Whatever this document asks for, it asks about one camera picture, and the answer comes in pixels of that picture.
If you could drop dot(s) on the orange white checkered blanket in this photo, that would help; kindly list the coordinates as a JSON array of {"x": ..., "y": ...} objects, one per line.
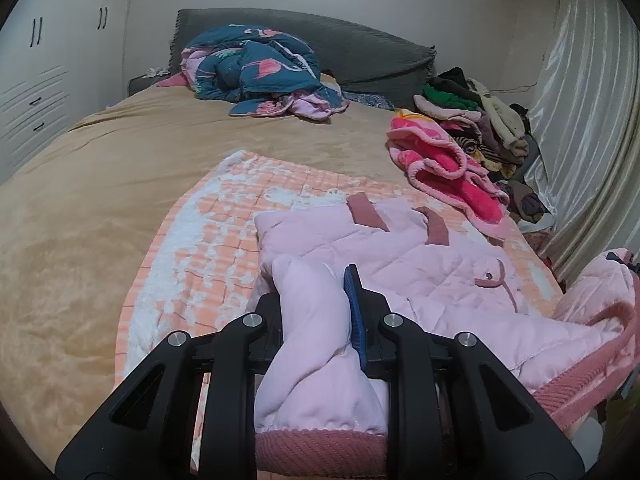
[{"x": 225, "y": 240}]

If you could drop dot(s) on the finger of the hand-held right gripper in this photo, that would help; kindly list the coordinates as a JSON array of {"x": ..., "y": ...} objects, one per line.
[{"x": 634, "y": 262}]

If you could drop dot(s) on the pink quilted jacket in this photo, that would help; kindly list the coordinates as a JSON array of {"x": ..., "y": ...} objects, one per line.
[{"x": 450, "y": 280}]

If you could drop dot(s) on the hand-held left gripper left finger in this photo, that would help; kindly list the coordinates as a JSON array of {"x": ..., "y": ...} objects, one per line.
[{"x": 265, "y": 320}]

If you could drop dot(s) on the pink pillow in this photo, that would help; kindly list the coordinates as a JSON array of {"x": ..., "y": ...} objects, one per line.
[{"x": 175, "y": 80}]

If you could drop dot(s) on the grey bedside table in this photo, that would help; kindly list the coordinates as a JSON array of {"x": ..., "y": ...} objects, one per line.
[{"x": 145, "y": 85}]

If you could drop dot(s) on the hot pink fleece garment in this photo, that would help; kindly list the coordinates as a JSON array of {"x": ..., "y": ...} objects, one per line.
[{"x": 440, "y": 155}]

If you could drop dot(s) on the pile of folded clothes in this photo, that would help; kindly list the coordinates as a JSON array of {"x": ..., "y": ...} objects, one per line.
[{"x": 500, "y": 120}]

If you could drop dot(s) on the grey padded headboard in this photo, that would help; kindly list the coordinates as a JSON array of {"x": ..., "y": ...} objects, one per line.
[{"x": 375, "y": 55}]

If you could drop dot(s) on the teal flamingo print quilt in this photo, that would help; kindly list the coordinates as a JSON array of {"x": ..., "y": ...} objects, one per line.
[{"x": 250, "y": 70}]

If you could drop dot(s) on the tan bed cover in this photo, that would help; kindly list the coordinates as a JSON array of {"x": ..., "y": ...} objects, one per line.
[{"x": 100, "y": 185}]

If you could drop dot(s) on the shiny white curtain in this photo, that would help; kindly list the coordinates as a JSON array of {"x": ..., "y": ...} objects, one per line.
[{"x": 585, "y": 110}]

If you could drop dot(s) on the dark patterned pillow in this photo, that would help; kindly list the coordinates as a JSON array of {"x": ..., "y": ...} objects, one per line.
[{"x": 370, "y": 100}]

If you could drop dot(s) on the white wardrobe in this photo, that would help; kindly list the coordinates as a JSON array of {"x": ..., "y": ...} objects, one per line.
[{"x": 50, "y": 60}]

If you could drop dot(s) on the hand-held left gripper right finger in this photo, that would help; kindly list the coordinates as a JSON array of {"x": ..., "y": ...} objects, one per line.
[{"x": 355, "y": 310}]

